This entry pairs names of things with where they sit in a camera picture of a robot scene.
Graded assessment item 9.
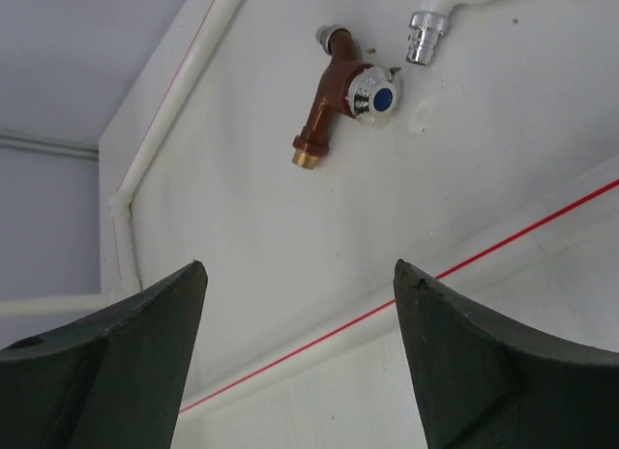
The brown faucet chrome knob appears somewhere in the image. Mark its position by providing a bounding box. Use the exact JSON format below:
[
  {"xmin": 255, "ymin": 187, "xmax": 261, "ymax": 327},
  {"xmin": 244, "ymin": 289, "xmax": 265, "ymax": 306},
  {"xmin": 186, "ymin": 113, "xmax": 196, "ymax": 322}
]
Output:
[{"xmin": 292, "ymin": 25, "xmax": 399, "ymax": 169}]

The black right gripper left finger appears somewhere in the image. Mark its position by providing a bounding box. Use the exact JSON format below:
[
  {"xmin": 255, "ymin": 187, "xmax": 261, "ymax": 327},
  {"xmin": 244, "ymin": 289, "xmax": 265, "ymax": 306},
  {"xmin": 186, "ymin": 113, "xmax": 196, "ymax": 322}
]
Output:
[{"xmin": 1, "ymin": 260, "xmax": 208, "ymax": 448}]

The white pipe frame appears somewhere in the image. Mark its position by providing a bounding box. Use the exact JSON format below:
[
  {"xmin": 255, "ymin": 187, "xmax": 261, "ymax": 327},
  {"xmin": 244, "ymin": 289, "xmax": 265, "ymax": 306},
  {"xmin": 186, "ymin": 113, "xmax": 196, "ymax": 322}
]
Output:
[{"xmin": 1, "ymin": 0, "xmax": 618, "ymax": 448}]

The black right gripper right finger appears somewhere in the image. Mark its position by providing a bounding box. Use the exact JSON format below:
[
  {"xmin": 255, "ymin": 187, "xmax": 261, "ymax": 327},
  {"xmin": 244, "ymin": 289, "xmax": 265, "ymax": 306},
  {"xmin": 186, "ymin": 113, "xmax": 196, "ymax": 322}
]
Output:
[{"xmin": 394, "ymin": 260, "xmax": 618, "ymax": 448}]

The white plastic faucet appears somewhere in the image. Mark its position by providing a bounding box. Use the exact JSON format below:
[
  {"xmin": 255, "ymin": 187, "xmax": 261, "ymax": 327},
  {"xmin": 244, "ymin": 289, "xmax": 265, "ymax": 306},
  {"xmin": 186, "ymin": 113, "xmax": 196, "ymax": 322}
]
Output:
[{"xmin": 406, "ymin": 0, "xmax": 502, "ymax": 67}]

